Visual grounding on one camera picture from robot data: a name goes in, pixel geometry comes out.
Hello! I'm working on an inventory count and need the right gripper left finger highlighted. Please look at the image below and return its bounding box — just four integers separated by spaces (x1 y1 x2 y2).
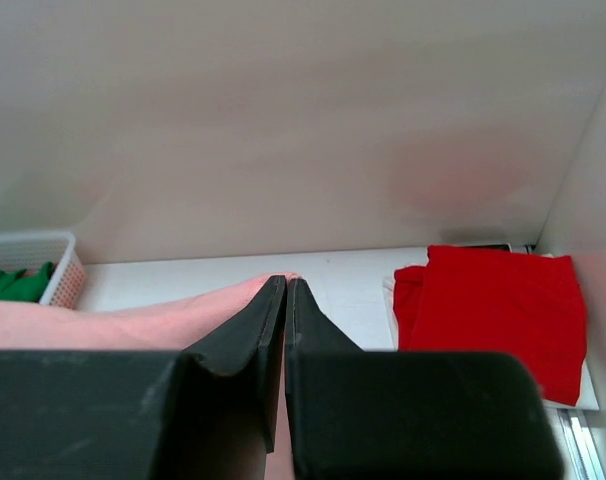
184 275 286 453

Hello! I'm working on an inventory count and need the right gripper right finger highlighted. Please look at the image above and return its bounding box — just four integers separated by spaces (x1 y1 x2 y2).
284 278 362 352

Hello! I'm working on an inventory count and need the pink t-shirt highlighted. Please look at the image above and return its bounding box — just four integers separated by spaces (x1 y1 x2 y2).
0 274 271 350

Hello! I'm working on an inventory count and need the folded red t-shirt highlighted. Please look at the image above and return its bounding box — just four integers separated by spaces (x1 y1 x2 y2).
392 245 588 407

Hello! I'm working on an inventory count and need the white plastic basket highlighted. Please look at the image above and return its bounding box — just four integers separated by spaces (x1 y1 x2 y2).
0 230 88 310

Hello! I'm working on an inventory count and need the green t-shirt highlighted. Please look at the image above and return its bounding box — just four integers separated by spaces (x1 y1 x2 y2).
0 262 56 303

